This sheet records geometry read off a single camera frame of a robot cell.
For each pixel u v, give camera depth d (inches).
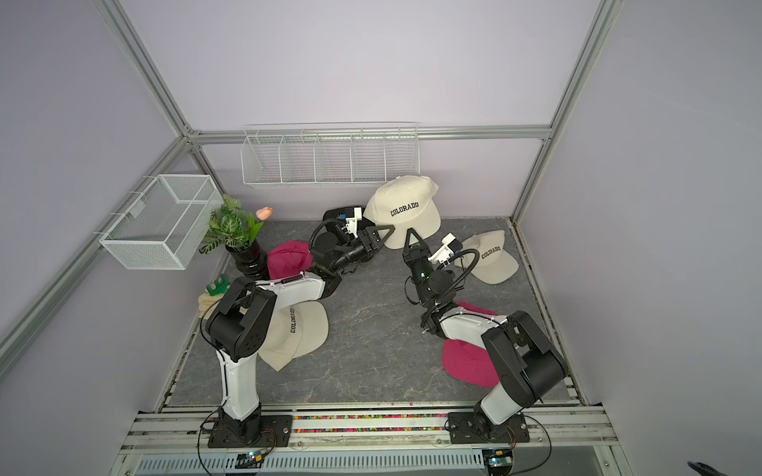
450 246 28.4
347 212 31.8
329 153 39.0
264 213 33.9
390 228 31.7
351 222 31.9
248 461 28.5
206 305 37.9
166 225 32.8
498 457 28.5
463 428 29.2
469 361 32.9
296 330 34.2
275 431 29.0
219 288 39.2
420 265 28.6
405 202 30.5
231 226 32.5
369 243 30.2
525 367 17.8
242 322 20.5
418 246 29.0
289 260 40.3
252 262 37.8
